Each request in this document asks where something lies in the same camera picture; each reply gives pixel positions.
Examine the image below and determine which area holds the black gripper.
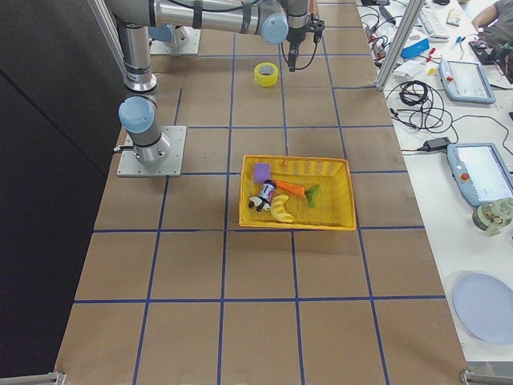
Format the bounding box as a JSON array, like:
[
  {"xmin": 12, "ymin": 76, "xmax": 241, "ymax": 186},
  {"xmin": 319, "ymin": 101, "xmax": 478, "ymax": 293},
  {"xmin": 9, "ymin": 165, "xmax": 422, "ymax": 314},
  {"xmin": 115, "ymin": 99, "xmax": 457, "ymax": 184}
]
[{"xmin": 286, "ymin": 18, "xmax": 324, "ymax": 72}]

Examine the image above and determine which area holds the yellow tape roll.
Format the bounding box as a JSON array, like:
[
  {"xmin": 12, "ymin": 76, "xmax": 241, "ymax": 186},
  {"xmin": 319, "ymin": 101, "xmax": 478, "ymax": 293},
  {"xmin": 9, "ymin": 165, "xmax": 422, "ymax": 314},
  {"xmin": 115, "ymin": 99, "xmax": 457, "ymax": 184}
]
[{"xmin": 253, "ymin": 63, "xmax": 279, "ymax": 87}]

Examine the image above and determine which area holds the white paper box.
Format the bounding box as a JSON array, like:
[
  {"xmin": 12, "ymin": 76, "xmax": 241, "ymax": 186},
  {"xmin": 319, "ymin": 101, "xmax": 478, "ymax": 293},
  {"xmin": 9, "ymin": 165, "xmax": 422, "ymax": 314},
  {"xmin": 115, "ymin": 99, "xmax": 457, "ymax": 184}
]
[{"xmin": 392, "ymin": 60, "xmax": 426, "ymax": 79}]

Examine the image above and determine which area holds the blue box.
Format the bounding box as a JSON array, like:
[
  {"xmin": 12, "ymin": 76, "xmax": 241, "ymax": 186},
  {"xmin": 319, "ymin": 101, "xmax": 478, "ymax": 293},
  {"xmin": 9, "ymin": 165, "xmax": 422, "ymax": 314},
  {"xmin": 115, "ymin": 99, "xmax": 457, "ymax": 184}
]
[{"xmin": 400, "ymin": 38, "xmax": 430, "ymax": 59}]

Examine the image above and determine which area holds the white keyboard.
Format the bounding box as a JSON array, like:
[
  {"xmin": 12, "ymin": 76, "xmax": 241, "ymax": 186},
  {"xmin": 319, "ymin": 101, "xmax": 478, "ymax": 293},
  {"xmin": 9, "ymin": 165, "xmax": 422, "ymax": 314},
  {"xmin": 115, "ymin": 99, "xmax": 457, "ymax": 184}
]
[{"xmin": 418, "ymin": 7, "xmax": 450, "ymax": 43}]

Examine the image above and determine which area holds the purple foam block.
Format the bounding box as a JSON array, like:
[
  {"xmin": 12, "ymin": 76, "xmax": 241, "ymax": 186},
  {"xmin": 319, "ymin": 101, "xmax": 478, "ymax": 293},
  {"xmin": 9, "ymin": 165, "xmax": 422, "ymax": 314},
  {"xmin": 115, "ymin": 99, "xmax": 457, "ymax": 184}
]
[{"xmin": 252, "ymin": 163, "xmax": 272, "ymax": 184}]

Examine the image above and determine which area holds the orange toy carrot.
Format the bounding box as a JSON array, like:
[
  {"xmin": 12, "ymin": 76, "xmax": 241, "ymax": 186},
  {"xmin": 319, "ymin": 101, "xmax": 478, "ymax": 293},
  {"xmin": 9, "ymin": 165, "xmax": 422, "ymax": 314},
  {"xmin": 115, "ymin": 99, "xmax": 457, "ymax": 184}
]
[{"xmin": 274, "ymin": 180, "xmax": 320, "ymax": 209}]

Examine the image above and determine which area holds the small white blue can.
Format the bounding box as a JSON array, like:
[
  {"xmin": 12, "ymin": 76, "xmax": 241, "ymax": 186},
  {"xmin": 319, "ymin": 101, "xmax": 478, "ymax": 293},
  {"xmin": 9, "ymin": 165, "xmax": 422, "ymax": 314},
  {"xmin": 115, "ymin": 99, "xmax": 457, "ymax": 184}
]
[{"xmin": 258, "ymin": 180, "xmax": 276, "ymax": 202}]

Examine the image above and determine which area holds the upper teach pendant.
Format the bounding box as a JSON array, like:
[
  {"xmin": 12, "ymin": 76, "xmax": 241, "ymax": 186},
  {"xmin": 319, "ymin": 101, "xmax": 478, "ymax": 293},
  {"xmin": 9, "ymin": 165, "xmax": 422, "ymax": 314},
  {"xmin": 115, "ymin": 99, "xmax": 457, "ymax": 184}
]
[{"xmin": 438, "ymin": 60, "xmax": 496, "ymax": 104}]

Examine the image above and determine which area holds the teach pendant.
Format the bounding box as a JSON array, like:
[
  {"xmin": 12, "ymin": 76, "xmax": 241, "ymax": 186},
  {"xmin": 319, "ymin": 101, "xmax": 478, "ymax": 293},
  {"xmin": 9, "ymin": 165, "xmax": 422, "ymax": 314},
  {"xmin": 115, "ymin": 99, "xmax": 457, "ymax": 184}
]
[
  {"xmin": 438, "ymin": 60, "xmax": 496, "ymax": 104},
  {"xmin": 446, "ymin": 143, "xmax": 512, "ymax": 207}
]

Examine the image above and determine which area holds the black power adapter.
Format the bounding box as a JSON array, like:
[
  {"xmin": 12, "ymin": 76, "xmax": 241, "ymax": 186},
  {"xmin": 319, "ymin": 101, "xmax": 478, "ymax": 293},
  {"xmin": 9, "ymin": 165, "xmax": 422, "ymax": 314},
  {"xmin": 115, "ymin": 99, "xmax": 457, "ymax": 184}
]
[{"xmin": 422, "ymin": 136, "xmax": 451, "ymax": 152}]

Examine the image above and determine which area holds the black white penguin toy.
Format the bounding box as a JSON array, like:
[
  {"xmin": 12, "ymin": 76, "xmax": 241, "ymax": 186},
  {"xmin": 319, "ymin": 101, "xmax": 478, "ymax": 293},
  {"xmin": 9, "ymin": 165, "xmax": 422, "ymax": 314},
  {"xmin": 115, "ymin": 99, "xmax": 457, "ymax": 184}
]
[{"xmin": 248, "ymin": 196, "xmax": 271, "ymax": 212}]

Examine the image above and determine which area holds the yellow plastic basket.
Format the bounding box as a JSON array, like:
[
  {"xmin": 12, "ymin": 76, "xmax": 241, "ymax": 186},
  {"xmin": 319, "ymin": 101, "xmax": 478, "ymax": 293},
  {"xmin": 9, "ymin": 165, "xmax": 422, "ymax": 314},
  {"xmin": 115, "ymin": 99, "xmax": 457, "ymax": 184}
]
[{"xmin": 239, "ymin": 155, "xmax": 357, "ymax": 231}]

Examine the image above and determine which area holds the toy croissant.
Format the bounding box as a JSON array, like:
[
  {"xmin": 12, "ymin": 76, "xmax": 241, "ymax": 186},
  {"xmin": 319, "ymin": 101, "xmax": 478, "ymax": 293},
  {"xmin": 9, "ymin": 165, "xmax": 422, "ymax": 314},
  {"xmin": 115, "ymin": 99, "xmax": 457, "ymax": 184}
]
[{"xmin": 270, "ymin": 193, "xmax": 294, "ymax": 223}]

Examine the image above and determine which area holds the lower teach pendant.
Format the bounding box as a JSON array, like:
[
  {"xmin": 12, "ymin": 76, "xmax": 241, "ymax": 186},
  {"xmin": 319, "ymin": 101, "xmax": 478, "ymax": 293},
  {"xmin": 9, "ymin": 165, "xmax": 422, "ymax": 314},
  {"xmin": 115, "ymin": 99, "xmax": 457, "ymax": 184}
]
[{"xmin": 446, "ymin": 143, "xmax": 512, "ymax": 207}]

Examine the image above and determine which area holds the green glass jar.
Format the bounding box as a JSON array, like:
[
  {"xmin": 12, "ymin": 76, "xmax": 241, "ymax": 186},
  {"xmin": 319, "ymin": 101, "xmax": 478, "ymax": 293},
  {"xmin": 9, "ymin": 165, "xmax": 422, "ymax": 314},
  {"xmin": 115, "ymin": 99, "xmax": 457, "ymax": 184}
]
[{"xmin": 472, "ymin": 198, "xmax": 512, "ymax": 237}]

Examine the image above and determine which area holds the light blue plate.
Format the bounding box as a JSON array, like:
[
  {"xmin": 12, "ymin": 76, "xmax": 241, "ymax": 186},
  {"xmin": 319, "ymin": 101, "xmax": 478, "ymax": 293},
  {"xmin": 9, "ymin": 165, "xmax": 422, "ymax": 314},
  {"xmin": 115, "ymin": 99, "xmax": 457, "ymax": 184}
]
[{"xmin": 452, "ymin": 274, "xmax": 512, "ymax": 346}]

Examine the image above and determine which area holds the aluminium frame post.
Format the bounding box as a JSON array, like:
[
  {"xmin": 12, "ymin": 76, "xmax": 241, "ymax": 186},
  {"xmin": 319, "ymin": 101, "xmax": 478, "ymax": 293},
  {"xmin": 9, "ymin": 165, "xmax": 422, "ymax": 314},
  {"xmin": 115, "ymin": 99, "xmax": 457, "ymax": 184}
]
[{"xmin": 374, "ymin": 0, "xmax": 424, "ymax": 91}]

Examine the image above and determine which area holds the coiled black cable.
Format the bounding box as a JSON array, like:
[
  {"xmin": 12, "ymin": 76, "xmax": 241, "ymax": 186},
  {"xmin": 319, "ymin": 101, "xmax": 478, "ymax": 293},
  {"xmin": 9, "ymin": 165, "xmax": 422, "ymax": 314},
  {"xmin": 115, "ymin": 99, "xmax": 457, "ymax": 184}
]
[{"xmin": 390, "ymin": 79, "xmax": 458, "ymax": 133}]

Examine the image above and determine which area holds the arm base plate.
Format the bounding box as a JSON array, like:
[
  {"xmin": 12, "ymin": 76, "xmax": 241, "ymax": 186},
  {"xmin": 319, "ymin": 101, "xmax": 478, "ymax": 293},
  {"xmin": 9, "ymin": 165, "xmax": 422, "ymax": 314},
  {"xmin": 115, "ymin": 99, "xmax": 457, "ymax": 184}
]
[
  {"xmin": 116, "ymin": 126, "xmax": 187, "ymax": 177},
  {"xmin": 150, "ymin": 27, "xmax": 201, "ymax": 56}
]

